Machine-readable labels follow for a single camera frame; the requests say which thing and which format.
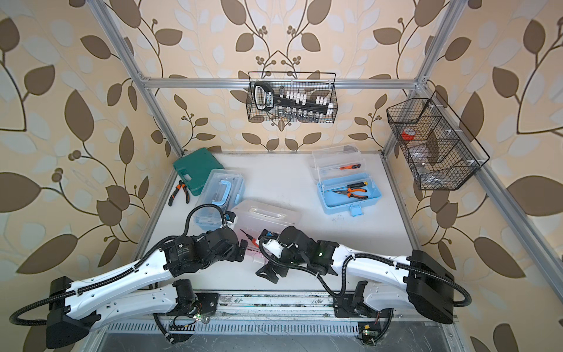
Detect pink toolbox with clear lid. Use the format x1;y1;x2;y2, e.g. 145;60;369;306
232;199;301;264

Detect blue toolbox with clear lid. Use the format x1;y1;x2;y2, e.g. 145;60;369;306
192;169;245;232

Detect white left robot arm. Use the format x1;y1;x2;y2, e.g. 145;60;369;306
9;205;248;349

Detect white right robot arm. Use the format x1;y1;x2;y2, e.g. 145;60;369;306
256;226;472;324

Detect small red screwdriver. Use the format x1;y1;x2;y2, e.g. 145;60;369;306
239;229;260;251

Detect orange black pliers on table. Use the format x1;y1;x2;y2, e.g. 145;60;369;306
168;179;191;208

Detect blue toolbox at right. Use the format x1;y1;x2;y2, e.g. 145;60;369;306
312;145;382;217

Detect green plastic tool case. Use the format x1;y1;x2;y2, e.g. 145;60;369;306
173;148;224;197

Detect black orange screwdriver in box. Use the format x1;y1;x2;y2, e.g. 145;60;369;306
346;181;368;189

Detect orange black small screwdriver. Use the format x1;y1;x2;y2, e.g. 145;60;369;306
340;163;362;170

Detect black socket set holder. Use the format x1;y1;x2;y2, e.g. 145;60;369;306
247;80;338;117

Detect red tape roll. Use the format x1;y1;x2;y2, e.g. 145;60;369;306
400;128;416;141

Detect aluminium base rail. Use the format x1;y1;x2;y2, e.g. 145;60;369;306
94;289;458;324

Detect orange handled pliers in box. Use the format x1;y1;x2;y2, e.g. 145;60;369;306
333;188;369;199

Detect black wire basket on back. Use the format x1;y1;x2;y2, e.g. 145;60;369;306
246;70;338;124

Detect black wire basket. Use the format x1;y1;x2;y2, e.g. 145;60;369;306
246;70;338;124
386;92;490;191

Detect black wire basket on right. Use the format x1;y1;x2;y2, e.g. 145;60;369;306
386;92;490;191

